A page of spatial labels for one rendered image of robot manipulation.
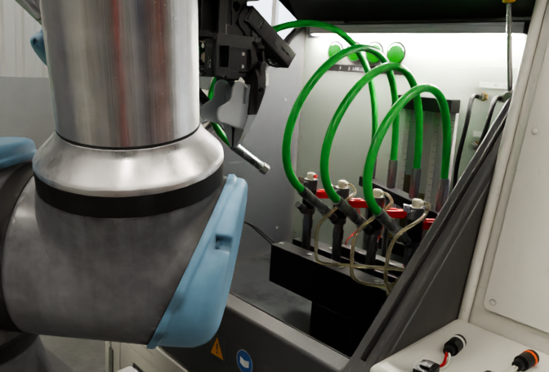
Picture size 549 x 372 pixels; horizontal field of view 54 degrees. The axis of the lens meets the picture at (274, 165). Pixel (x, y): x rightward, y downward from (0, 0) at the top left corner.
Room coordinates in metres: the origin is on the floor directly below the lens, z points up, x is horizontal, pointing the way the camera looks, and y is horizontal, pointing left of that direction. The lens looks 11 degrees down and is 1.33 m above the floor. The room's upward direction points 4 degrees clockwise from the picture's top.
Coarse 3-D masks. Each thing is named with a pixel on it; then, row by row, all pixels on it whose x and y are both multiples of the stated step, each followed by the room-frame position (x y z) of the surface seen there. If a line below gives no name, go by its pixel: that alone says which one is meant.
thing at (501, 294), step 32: (544, 0) 0.83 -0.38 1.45; (544, 32) 0.82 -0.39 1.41; (544, 64) 0.79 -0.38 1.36; (512, 96) 0.81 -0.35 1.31; (544, 96) 0.78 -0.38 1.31; (512, 128) 0.80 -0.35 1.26; (544, 128) 0.76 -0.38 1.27; (512, 160) 0.78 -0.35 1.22; (544, 160) 0.75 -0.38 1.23; (512, 192) 0.76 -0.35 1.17; (544, 192) 0.73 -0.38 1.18; (480, 224) 0.78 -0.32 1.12; (512, 224) 0.75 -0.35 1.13; (544, 224) 0.72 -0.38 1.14; (480, 256) 0.76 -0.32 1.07; (512, 256) 0.73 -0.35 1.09; (544, 256) 0.71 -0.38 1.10; (480, 288) 0.75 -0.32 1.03; (512, 288) 0.72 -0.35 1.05; (544, 288) 0.69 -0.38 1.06; (480, 320) 0.74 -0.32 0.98; (512, 320) 0.71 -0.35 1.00; (544, 320) 0.68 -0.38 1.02; (544, 352) 0.67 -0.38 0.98
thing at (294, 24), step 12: (288, 24) 1.09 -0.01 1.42; (300, 24) 1.10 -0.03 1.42; (312, 24) 1.11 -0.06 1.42; (324, 24) 1.12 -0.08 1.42; (348, 36) 1.14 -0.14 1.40; (360, 60) 1.15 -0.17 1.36; (372, 84) 1.16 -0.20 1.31; (372, 96) 1.16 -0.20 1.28; (372, 108) 1.17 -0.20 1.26; (372, 120) 1.17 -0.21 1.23; (216, 132) 1.04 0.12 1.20; (372, 132) 1.17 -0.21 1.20; (228, 144) 1.05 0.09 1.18
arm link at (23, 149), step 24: (0, 144) 0.35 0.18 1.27; (24, 144) 0.36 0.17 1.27; (0, 168) 0.33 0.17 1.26; (24, 168) 0.34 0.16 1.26; (0, 192) 0.32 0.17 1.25; (0, 216) 0.31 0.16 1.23; (0, 240) 0.30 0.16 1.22; (0, 264) 0.30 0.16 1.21; (0, 288) 0.30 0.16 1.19; (0, 312) 0.30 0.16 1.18; (0, 336) 0.33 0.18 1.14
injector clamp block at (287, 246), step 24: (312, 240) 1.07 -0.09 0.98; (288, 264) 1.00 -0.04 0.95; (312, 264) 0.95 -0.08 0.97; (360, 264) 0.95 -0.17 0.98; (288, 288) 1.00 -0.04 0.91; (312, 288) 0.95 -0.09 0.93; (336, 288) 0.91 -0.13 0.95; (360, 288) 0.87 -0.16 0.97; (384, 288) 0.85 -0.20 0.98; (312, 312) 0.95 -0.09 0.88; (336, 312) 0.91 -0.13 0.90; (360, 312) 0.87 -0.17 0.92; (312, 336) 0.94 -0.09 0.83; (336, 336) 0.90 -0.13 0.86; (360, 336) 0.90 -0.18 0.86
